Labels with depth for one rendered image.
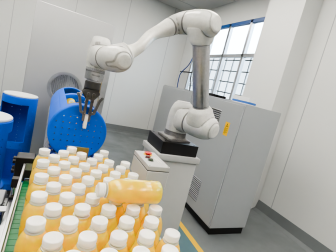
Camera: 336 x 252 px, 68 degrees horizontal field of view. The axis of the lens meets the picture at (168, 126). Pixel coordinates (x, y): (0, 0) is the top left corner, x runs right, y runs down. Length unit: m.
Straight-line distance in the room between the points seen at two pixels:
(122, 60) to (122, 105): 5.53
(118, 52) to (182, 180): 1.02
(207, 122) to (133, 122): 5.30
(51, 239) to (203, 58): 1.16
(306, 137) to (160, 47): 4.40
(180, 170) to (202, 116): 0.42
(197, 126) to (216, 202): 1.40
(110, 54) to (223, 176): 1.94
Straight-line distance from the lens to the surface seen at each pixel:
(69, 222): 0.64
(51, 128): 1.33
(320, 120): 3.59
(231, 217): 3.02
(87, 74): 1.25
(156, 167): 1.04
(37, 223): 0.63
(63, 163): 0.95
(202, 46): 1.44
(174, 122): 1.68
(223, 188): 2.76
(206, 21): 1.38
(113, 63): 1.08
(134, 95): 6.62
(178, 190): 1.79
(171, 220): 1.88
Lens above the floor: 1.42
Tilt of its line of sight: 9 degrees down
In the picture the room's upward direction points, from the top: 14 degrees clockwise
